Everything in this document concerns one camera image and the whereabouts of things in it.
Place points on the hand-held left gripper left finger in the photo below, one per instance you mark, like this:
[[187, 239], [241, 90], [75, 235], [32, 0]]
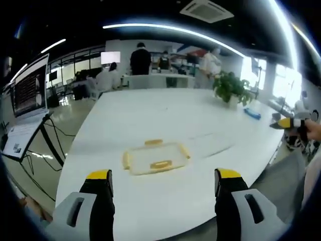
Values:
[[75, 216]]

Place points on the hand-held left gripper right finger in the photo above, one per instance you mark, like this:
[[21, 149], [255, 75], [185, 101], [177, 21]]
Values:
[[260, 213]]

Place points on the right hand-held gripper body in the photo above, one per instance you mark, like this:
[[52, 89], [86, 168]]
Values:
[[301, 124]]

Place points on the person's right hand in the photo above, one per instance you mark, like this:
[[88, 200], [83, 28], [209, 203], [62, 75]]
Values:
[[315, 130]]

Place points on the black and white patterned cloth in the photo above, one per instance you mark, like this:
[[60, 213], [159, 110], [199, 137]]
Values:
[[293, 143]]

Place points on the blue flat object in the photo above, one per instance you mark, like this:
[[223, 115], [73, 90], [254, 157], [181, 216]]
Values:
[[252, 113]]

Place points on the person's grey trouser leg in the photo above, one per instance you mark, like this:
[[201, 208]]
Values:
[[281, 180]]

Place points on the person's white sleeve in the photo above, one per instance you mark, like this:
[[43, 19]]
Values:
[[313, 180]]

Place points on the green potted plant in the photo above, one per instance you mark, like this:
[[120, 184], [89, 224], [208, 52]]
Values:
[[230, 88]]

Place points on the clear tray with yellow clips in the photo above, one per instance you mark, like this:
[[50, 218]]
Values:
[[155, 157]]

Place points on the open silver laptop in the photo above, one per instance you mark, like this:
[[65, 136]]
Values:
[[27, 100]]

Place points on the white counter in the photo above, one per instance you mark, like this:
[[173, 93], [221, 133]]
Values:
[[158, 80]]

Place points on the ceiling air conditioner vent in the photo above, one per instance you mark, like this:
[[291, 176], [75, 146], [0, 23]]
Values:
[[206, 10]]

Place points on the long ceiling light strip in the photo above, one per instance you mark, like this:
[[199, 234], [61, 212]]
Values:
[[175, 31]]

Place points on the white lit screen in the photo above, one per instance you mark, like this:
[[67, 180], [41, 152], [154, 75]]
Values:
[[110, 57]]

